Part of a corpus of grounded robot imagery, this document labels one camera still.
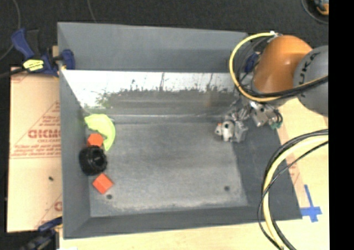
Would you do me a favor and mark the orange hexagonal block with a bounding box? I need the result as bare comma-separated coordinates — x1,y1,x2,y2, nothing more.
86,133,105,148

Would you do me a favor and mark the brown cardboard board, red print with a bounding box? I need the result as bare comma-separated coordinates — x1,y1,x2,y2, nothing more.
6,67,64,233

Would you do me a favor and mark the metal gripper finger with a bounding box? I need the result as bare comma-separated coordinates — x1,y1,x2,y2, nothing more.
215,121,236,142
234,121,249,143

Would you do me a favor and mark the orange cube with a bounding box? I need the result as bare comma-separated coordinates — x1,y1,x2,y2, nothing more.
91,173,115,195

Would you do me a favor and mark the lime green curved piece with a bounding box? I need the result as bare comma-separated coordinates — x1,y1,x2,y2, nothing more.
84,113,116,152

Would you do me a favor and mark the black ribbed round cap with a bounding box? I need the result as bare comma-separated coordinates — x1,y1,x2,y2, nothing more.
78,145,108,176

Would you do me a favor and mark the grey metal bin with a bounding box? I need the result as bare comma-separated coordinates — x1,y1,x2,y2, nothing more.
56,22,303,238

